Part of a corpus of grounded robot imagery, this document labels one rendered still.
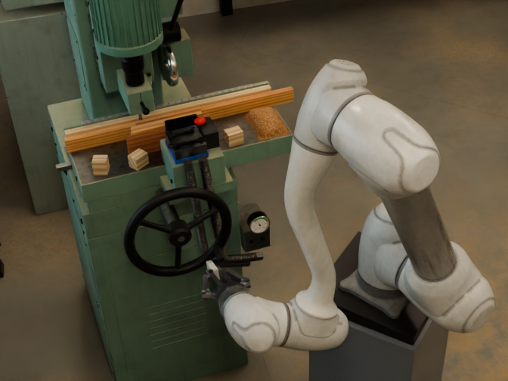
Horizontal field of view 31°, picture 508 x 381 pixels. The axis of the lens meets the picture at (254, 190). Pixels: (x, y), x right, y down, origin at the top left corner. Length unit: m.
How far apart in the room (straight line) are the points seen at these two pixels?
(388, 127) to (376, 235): 0.62
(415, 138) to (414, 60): 2.95
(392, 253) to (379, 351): 0.30
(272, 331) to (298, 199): 0.31
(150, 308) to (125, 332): 0.12
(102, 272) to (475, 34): 2.82
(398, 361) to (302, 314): 0.42
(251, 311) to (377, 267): 0.42
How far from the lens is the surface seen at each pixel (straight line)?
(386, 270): 2.29
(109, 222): 2.52
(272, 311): 2.07
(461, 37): 4.85
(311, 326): 2.09
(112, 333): 2.81
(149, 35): 2.33
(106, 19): 2.31
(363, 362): 2.49
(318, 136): 1.80
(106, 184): 2.44
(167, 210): 2.42
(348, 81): 1.78
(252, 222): 2.59
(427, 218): 1.91
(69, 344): 3.26
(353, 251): 2.55
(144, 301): 2.75
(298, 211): 1.92
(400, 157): 1.67
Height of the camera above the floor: 2.38
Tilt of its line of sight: 39 degrees down
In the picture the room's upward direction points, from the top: 3 degrees counter-clockwise
